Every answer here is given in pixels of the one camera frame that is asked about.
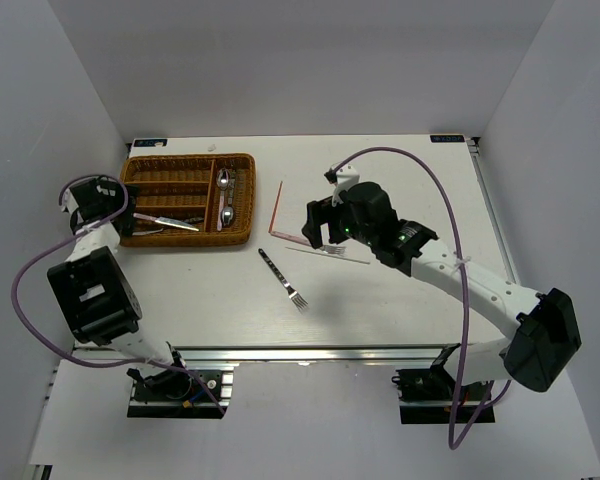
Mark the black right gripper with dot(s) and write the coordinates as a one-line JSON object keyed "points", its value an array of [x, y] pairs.
{"points": [[317, 213]]}

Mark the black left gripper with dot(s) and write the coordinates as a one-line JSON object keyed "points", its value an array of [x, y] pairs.
{"points": [[127, 220]]}

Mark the pink handled knife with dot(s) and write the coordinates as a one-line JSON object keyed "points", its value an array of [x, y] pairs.
{"points": [[165, 221]]}

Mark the pink handled fork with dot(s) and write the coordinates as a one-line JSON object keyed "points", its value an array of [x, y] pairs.
{"points": [[300, 239]]}

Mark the thin white chopstick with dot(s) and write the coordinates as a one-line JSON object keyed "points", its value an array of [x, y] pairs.
{"points": [[344, 257]]}

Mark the orange chopstick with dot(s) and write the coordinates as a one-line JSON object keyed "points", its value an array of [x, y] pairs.
{"points": [[275, 208]]}

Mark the black handled spoon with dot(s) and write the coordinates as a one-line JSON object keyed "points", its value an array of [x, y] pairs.
{"points": [[227, 213]]}

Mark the black handled fork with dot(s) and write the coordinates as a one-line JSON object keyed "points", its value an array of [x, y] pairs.
{"points": [[294, 296]]}

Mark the pink handled spoon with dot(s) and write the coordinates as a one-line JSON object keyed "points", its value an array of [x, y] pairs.
{"points": [[222, 182]]}

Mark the black handled knife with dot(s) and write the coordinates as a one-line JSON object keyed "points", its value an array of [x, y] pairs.
{"points": [[144, 228]]}

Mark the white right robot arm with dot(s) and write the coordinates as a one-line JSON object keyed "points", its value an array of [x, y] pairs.
{"points": [[539, 331]]}

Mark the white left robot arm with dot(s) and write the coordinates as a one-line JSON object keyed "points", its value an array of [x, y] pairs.
{"points": [[96, 299]]}

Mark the woven wicker cutlery tray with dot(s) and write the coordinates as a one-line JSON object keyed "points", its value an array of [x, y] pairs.
{"points": [[184, 186]]}

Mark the blue label left corner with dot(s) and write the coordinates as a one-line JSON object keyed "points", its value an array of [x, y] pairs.
{"points": [[147, 143]]}

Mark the blue label corner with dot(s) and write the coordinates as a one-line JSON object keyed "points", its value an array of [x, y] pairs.
{"points": [[446, 138], [147, 143]]}

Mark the blue label right corner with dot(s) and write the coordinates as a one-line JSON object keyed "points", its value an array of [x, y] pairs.
{"points": [[446, 138]]}

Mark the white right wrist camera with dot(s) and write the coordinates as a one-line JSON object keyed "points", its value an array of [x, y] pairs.
{"points": [[342, 179]]}

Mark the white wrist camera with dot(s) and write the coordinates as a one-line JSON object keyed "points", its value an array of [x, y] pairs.
{"points": [[342, 179], [67, 202]]}

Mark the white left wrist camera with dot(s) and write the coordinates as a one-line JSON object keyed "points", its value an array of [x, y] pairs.
{"points": [[67, 202]]}

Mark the aluminium table edge rail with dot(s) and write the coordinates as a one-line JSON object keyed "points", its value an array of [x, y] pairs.
{"points": [[388, 354]]}

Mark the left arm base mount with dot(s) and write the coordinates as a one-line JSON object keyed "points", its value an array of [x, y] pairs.
{"points": [[174, 395]]}

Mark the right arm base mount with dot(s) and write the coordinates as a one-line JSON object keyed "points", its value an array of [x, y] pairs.
{"points": [[425, 397]]}

